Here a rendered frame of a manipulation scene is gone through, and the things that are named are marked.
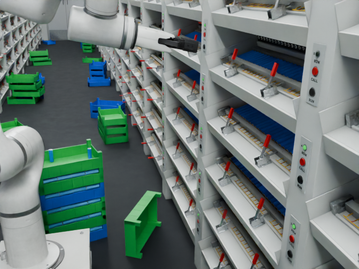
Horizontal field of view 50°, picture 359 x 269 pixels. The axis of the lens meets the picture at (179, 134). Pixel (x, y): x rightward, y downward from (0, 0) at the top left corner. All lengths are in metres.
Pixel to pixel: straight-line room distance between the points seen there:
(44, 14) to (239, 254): 0.97
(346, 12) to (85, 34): 0.58
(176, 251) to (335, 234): 1.22
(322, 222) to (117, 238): 1.37
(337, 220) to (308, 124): 0.21
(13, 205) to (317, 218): 0.82
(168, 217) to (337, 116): 1.55
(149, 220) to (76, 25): 1.40
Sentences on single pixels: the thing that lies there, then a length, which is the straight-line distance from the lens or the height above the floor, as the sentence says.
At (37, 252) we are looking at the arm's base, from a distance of 1.30.
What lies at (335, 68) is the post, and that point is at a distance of 0.79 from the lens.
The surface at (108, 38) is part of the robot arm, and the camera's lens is 0.99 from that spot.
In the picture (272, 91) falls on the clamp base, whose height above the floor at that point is 0.96.
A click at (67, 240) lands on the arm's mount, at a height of 0.39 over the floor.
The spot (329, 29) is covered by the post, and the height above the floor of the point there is 1.14.
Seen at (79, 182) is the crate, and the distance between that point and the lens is 1.89.
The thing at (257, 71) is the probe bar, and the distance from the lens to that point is 1.21.
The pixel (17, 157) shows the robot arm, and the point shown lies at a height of 0.77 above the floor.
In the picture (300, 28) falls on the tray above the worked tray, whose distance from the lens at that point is 0.88.
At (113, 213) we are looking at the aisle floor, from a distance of 2.28.
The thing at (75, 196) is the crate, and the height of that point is 0.28.
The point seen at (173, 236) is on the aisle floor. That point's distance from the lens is 2.07.
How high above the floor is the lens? 1.20
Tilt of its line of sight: 20 degrees down
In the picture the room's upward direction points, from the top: 1 degrees clockwise
